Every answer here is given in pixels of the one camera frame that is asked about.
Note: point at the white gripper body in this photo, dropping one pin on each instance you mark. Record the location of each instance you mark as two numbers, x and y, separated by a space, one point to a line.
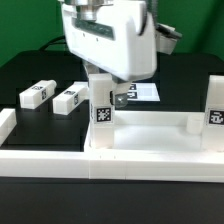
120 40

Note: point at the white U-shaped fence frame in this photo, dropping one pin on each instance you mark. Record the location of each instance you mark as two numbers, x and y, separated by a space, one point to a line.
111 164

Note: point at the white desk top tray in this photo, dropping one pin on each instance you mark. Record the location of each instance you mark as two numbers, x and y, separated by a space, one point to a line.
156 132

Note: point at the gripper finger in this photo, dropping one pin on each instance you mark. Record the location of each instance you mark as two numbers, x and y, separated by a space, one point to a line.
90 68
120 98

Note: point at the white fiducial marker sheet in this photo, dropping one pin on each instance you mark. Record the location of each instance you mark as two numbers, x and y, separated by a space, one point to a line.
143 92

